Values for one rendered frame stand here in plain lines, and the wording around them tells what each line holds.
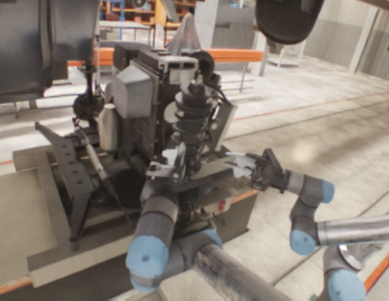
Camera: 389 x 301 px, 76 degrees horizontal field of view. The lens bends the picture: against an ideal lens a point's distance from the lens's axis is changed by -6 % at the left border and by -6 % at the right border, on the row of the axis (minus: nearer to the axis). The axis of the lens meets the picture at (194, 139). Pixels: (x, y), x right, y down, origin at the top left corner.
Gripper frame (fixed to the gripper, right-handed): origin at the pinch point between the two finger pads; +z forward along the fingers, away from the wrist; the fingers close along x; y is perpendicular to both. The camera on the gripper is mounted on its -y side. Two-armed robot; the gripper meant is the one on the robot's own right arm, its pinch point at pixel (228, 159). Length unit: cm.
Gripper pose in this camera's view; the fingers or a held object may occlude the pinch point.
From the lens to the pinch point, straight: 92.5
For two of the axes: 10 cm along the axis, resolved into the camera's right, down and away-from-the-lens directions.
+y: -3.1, 6.3, -7.1
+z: -9.5, -2.9, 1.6
